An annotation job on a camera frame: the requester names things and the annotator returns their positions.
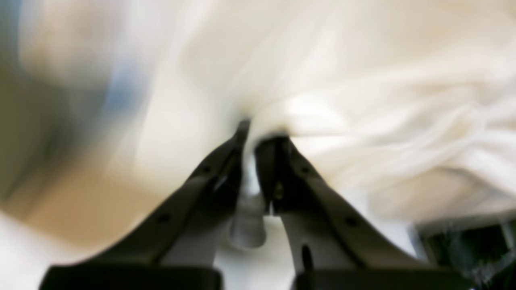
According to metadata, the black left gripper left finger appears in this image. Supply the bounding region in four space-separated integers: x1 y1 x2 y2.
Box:
40 120 250 290

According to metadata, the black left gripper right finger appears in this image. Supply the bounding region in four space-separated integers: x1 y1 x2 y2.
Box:
255 137 472 290

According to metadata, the white printed t-shirt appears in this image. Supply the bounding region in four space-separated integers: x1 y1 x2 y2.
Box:
16 0 516 226

